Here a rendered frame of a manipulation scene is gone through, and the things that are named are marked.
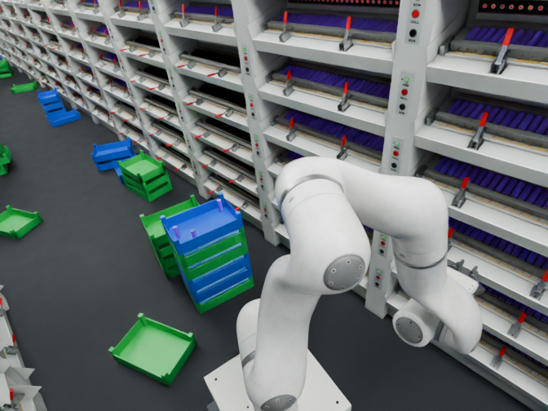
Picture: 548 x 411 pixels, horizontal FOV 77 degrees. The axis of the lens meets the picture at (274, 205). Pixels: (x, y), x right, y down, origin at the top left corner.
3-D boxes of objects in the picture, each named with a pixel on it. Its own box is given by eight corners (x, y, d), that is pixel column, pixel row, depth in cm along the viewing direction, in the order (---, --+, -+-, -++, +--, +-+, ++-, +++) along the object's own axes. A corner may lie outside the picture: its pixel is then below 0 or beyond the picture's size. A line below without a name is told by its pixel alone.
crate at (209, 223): (178, 256, 142) (174, 241, 137) (164, 230, 156) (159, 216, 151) (243, 227, 153) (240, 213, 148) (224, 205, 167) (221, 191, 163)
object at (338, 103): (386, 138, 110) (383, 101, 100) (261, 99, 147) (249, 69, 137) (421, 99, 116) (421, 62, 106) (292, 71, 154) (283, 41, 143)
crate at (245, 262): (192, 293, 156) (187, 281, 152) (178, 266, 171) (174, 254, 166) (250, 264, 168) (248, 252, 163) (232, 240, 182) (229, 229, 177)
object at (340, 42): (394, 75, 98) (391, 27, 88) (255, 50, 136) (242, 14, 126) (431, 37, 105) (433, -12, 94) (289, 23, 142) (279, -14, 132)
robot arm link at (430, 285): (502, 253, 55) (486, 333, 75) (408, 218, 66) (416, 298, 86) (477, 295, 52) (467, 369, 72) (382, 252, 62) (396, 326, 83)
